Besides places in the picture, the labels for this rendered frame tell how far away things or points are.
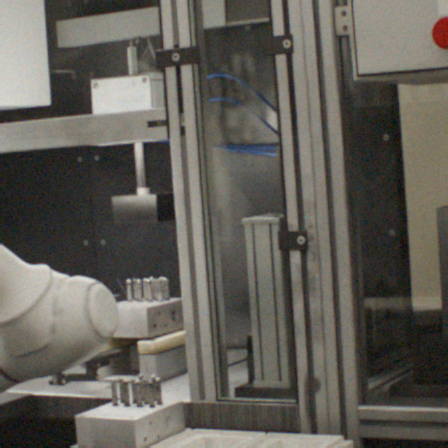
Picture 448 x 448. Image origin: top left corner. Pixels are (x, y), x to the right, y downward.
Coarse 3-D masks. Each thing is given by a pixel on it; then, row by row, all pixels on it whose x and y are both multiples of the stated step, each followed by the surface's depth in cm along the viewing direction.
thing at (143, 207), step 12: (144, 144) 206; (144, 156) 206; (144, 168) 206; (144, 180) 206; (144, 192) 206; (120, 204) 205; (132, 204) 204; (144, 204) 203; (156, 204) 202; (168, 204) 205; (120, 216) 206; (132, 216) 204; (144, 216) 203; (156, 216) 202; (168, 216) 205
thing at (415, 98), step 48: (384, 96) 165; (432, 96) 161; (384, 144) 165; (432, 144) 162; (384, 192) 166; (432, 192) 162; (384, 240) 166; (432, 240) 163; (384, 288) 167; (432, 288) 164; (384, 336) 167; (432, 336) 164; (384, 384) 168; (432, 384) 165
